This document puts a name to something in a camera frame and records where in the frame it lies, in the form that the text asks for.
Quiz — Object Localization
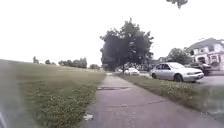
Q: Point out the grass lawn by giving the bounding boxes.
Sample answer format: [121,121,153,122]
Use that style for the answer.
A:
[0,58,107,128]

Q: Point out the overhanging tree branches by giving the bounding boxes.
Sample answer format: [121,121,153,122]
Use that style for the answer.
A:
[165,0,189,10]

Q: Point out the grey concrete sidewalk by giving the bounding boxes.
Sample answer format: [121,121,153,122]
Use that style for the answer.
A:
[78,73,224,128]

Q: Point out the big dark roadside tree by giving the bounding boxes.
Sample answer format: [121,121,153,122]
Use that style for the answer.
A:
[99,18,155,74]

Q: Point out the white house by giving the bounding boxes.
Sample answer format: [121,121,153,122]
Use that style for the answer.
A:
[185,37,224,70]

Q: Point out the grey asphalt road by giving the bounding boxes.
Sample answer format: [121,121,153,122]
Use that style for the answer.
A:
[138,70,224,87]

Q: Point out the row of distant trees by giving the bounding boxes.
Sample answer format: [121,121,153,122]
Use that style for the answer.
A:
[32,55,102,70]

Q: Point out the white litter piece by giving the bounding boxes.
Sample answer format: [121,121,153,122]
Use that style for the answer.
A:
[82,113,94,122]

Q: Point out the grass verge strip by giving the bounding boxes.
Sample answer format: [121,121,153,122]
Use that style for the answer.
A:
[114,73,224,116]

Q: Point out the silver car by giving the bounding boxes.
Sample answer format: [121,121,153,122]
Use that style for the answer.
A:
[148,61,205,83]

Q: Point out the dark vehicle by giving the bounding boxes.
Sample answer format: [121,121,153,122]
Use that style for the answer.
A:
[188,62,214,76]

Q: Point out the white car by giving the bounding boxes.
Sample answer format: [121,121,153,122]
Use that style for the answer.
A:
[123,67,141,77]

